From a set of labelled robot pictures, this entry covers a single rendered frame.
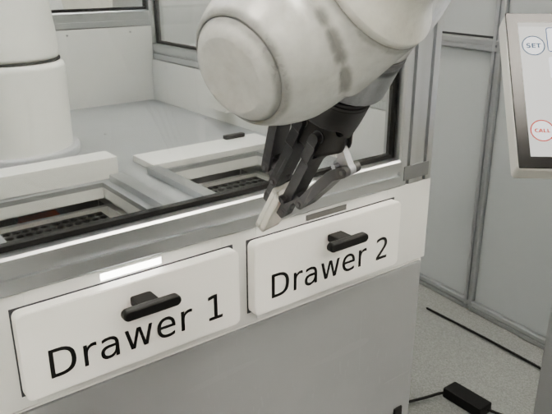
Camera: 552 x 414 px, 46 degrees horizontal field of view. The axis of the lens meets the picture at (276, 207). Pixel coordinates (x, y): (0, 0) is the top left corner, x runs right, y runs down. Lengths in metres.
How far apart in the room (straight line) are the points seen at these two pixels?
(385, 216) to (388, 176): 0.06
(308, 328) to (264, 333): 0.09
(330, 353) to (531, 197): 1.46
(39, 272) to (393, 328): 0.65
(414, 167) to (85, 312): 0.58
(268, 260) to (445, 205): 1.85
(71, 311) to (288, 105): 0.45
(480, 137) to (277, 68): 2.16
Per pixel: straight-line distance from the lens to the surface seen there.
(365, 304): 1.11
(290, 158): 0.73
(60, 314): 0.78
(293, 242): 0.92
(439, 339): 2.51
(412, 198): 1.11
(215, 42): 0.41
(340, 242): 0.93
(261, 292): 0.92
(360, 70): 0.42
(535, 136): 1.21
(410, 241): 1.14
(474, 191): 2.59
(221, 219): 0.86
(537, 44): 1.30
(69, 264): 0.78
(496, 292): 2.63
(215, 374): 0.96
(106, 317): 0.80
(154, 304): 0.78
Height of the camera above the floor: 1.28
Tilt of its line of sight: 20 degrees down
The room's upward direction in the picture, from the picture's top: straight up
